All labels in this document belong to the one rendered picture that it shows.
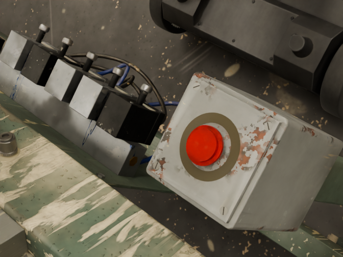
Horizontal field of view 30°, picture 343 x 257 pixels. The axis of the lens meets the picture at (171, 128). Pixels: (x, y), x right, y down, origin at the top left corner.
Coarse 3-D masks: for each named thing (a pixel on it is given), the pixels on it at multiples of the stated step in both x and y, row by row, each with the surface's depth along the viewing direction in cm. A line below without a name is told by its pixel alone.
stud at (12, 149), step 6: (6, 132) 86; (0, 138) 85; (6, 138) 85; (12, 138) 86; (0, 144) 85; (6, 144) 85; (12, 144) 85; (0, 150) 86; (6, 150) 86; (12, 150) 86; (6, 156) 86
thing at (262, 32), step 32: (192, 0) 154; (224, 0) 152; (256, 0) 147; (288, 0) 145; (320, 0) 141; (192, 32) 157; (224, 32) 151; (256, 32) 146; (288, 32) 139; (320, 32) 136; (256, 64) 147; (288, 64) 139; (320, 64) 135
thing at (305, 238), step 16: (0, 32) 204; (144, 144) 160; (304, 224) 141; (272, 240) 138; (288, 240) 136; (304, 240) 134; (320, 240) 133; (304, 256) 133; (320, 256) 131; (336, 256) 130
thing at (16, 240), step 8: (0, 216) 79; (8, 216) 79; (0, 224) 78; (8, 224) 78; (16, 224) 78; (0, 232) 77; (8, 232) 77; (16, 232) 77; (24, 232) 78; (0, 240) 76; (8, 240) 77; (16, 240) 78; (24, 240) 79; (0, 248) 76; (8, 248) 77; (16, 248) 78; (24, 248) 79; (0, 256) 77; (8, 256) 78; (16, 256) 79
